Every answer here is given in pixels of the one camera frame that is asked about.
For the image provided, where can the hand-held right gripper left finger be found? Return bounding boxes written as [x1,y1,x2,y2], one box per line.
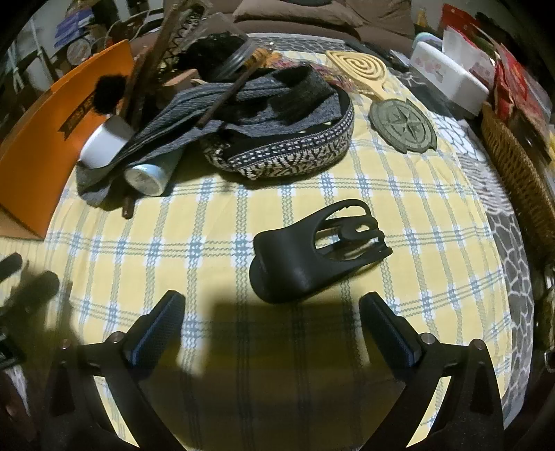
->
[43,290,187,451]

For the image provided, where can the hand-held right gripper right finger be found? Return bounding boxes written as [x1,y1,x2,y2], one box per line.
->
[359,291,506,451]

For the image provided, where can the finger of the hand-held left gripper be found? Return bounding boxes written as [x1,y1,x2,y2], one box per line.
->
[0,254,23,282]
[0,271,60,324]

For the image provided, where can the black hair claw clip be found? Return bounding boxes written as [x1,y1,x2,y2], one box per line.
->
[249,199,393,303]

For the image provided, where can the orange cardboard box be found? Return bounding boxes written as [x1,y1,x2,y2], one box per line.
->
[0,39,135,239]

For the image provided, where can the green round compass coaster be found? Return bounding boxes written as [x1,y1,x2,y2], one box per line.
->
[369,99,435,154]

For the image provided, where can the white cylinder cup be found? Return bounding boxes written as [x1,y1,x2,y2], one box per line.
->
[81,116,135,170]

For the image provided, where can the black fluffy brush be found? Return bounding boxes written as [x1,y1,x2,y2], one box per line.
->
[94,75,126,116]

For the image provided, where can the brown wicker basket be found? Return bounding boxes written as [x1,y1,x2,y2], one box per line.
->
[480,102,555,265]

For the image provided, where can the round metal tin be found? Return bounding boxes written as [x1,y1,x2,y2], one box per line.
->
[65,37,94,59]

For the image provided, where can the stack of blue boxes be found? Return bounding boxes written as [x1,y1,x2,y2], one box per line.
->
[54,4,94,48]

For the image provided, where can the white tissue box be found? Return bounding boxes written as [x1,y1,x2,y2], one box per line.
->
[410,41,490,118]

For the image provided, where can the wooden spiral paddle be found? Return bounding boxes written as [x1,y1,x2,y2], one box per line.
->
[325,50,393,101]

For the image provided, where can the pile of red packets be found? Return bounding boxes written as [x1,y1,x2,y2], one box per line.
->
[442,4,555,144]

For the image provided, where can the pale blue round container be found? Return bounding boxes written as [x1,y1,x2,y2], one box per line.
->
[412,32,443,49]

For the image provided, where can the glass jar with black ties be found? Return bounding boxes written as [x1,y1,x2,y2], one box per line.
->
[186,13,265,81]

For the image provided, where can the brown sofa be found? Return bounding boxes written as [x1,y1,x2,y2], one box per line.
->
[232,0,417,55]

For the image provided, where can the brown sofa pillow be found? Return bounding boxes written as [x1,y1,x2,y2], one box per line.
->
[234,0,360,27]

